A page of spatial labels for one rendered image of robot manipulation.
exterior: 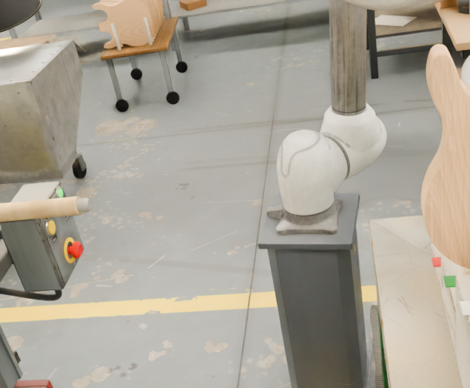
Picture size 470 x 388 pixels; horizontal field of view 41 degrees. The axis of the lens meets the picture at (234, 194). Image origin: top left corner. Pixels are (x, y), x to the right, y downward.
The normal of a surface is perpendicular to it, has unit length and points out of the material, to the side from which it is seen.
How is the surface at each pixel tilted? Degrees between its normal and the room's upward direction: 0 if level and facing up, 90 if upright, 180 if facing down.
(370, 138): 92
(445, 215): 90
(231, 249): 0
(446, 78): 90
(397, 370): 0
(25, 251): 90
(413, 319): 0
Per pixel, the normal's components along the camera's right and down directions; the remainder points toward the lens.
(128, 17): -0.03, 0.49
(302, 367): -0.24, 0.52
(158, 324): -0.17, -0.85
